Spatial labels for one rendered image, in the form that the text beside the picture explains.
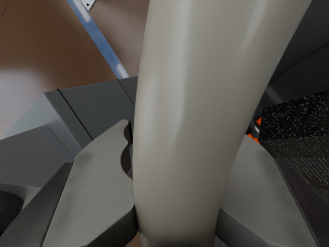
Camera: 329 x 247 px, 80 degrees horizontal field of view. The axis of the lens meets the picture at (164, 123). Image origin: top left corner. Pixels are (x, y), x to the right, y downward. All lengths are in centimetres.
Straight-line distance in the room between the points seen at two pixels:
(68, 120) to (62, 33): 121
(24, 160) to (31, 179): 6
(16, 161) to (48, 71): 141
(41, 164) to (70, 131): 13
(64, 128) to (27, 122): 17
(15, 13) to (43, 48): 36
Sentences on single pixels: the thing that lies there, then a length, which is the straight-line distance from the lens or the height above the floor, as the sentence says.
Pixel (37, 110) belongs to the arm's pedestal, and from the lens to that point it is 77.
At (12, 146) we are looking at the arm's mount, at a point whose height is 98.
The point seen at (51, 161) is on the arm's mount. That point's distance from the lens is 70.
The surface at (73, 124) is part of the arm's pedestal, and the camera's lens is 72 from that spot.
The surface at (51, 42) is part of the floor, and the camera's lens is 194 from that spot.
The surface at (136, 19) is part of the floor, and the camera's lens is 148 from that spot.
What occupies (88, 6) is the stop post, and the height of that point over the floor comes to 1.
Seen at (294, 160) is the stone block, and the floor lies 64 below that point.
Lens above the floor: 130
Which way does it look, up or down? 63 degrees down
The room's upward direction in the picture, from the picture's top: 131 degrees counter-clockwise
